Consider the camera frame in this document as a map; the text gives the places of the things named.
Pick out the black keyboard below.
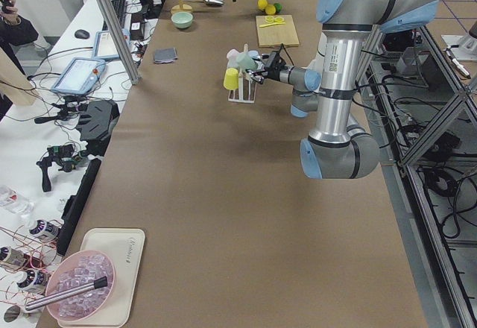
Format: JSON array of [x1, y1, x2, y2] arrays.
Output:
[[110, 0, 127, 28]]

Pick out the mint green bowl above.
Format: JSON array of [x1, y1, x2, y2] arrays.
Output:
[[171, 11, 194, 30]]

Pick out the wooden cutting board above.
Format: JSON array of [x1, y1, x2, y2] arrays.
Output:
[[256, 15, 300, 48]]

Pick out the clear plastic bottle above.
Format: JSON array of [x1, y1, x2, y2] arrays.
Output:
[[1, 185, 34, 215]]

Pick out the white wire cup rack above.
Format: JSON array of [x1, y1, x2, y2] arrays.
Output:
[[227, 62, 256, 104]]

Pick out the pink plastic cup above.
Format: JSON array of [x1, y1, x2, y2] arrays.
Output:
[[226, 48, 240, 63]]

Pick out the cream plastic tray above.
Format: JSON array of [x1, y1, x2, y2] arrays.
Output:
[[48, 228, 145, 327]]

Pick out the aluminium frame post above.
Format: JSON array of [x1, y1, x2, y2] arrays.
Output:
[[96, 0, 139, 85]]

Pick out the grey folded cloth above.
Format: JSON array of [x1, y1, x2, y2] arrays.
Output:
[[153, 47, 177, 64]]

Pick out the pink bowl of ice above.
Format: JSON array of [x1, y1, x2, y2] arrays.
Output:
[[45, 250, 118, 322]]

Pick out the green plastic cup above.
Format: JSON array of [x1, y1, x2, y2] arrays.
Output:
[[236, 51, 258, 72]]

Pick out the yellow plastic knife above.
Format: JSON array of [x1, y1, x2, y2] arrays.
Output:
[[259, 22, 286, 28]]

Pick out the blue teach pendant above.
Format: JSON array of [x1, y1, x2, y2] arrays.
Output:
[[51, 57, 106, 95], [92, 31, 119, 60]]

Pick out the black computer mouse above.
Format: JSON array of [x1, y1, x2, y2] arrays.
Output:
[[74, 29, 90, 40]]

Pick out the yellow plastic cup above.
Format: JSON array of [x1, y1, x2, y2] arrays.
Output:
[[223, 67, 239, 91]]

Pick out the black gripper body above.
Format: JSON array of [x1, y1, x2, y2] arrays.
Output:
[[265, 51, 292, 82]]

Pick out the metal scoop handle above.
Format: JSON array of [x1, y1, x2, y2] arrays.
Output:
[[25, 276, 108, 312]]

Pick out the green lime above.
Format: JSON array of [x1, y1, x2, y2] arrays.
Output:
[[274, 3, 282, 13]]

